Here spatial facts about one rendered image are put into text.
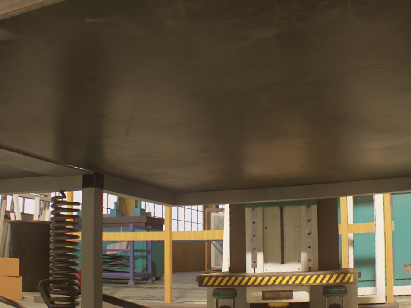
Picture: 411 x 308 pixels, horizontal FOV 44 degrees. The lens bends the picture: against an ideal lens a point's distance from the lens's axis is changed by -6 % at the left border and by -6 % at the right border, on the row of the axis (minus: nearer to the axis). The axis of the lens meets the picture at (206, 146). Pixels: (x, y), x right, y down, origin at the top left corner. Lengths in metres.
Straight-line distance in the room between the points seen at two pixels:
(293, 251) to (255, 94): 2.01
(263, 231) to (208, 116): 1.92
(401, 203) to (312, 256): 2.79
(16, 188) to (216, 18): 0.88
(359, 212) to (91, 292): 4.33
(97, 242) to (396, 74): 0.72
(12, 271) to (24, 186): 3.51
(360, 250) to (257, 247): 2.78
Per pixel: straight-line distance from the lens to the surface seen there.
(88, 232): 1.08
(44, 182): 1.16
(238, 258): 2.69
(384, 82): 0.56
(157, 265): 10.19
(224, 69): 0.50
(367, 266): 5.21
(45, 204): 8.17
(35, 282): 5.83
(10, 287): 4.70
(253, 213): 2.53
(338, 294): 2.27
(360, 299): 3.59
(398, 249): 5.19
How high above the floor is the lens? 0.38
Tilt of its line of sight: 12 degrees up
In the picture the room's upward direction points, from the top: straight up
